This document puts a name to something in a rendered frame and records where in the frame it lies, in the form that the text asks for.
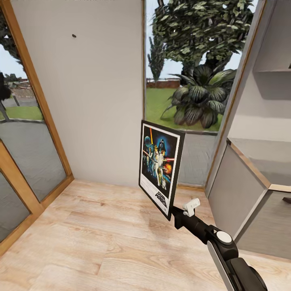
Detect poster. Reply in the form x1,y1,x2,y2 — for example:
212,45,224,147
139,120,185,221

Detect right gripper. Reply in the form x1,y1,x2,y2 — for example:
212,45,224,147
169,206,202,235

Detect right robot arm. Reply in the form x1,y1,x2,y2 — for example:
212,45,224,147
169,198,268,291

